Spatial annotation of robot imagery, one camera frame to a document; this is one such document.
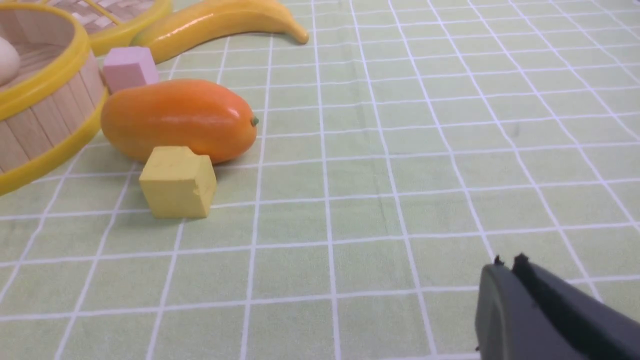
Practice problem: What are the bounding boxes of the pink cube block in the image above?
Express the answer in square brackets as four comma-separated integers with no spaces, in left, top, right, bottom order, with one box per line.
[102,47,160,94]

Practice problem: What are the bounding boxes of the yellow plastic banana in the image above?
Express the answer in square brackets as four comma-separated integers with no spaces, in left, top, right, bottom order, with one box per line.
[129,0,309,64]

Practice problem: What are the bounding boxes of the green checkered tablecloth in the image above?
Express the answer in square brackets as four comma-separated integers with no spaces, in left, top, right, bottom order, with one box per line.
[1,0,640,360]

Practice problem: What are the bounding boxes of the yellow cube block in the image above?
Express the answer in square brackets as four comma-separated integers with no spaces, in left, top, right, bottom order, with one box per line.
[139,146,217,219]

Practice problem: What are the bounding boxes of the orange toy mango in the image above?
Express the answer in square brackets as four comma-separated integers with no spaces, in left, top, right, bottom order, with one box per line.
[100,79,259,164]

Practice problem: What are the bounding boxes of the woven bamboo steamer lid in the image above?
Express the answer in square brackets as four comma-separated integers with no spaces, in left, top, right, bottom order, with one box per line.
[39,0,173,57]

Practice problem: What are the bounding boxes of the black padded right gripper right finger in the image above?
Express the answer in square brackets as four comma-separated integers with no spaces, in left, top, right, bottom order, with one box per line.
[510,253,639,360]

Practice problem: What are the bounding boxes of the white toy bun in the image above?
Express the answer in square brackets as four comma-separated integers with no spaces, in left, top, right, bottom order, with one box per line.
[0,37,21,87]

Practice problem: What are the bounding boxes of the bamboo steamer tray yellow rim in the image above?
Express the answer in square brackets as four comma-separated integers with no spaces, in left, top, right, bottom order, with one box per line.
[1,1,109,194]

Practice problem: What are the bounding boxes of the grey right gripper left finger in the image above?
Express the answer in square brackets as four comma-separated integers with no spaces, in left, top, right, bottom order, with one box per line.
[474,256,585,360]

